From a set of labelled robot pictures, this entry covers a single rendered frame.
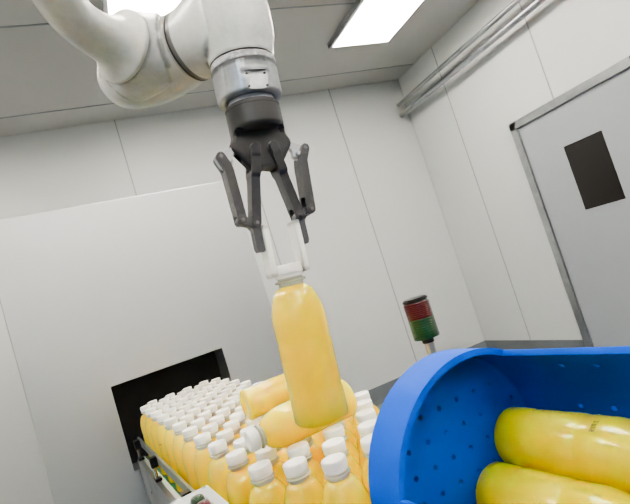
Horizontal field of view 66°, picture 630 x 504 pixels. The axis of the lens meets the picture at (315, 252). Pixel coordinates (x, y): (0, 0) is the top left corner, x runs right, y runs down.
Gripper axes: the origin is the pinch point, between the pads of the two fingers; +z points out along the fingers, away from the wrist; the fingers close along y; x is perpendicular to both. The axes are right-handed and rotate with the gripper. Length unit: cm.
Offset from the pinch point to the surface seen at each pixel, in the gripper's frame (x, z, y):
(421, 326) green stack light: 37, 21, 43
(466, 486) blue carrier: -9.3, 33.9, 13.7
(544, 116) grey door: 230, -87, 337
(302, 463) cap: 12.4, 32.1, 0.1
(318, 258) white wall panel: 404, -14, 180
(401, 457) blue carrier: -15.3, 24.9, 2.5
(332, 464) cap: 6.6, 31.6, 2.7
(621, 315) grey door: 216, 88, 350
